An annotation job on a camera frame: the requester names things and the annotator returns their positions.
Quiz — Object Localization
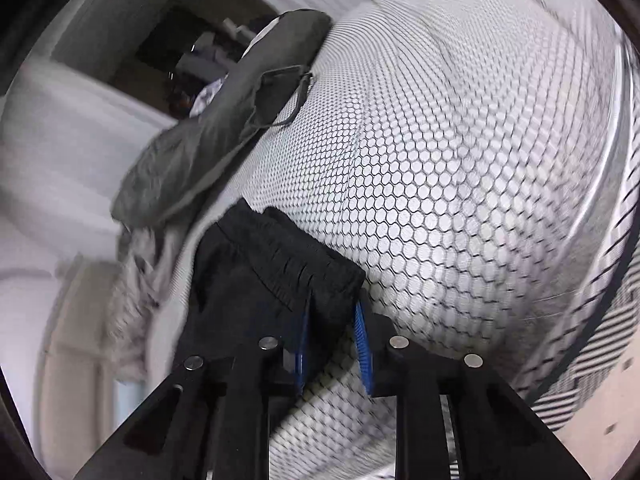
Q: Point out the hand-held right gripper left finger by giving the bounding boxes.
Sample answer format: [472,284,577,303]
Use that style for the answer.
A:
[75,296,313,480]

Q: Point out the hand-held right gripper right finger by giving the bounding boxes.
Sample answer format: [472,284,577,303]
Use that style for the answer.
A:
[353,302,591,480]

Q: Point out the black pants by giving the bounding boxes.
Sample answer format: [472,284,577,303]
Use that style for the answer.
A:
[172,199,367,391]

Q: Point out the light grey crumpled cloth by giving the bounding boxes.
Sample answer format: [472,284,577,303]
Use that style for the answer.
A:
[102,225,191,381]

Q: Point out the dark grey drawstring pants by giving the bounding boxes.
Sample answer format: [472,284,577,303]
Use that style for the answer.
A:
[111,9,333,227]

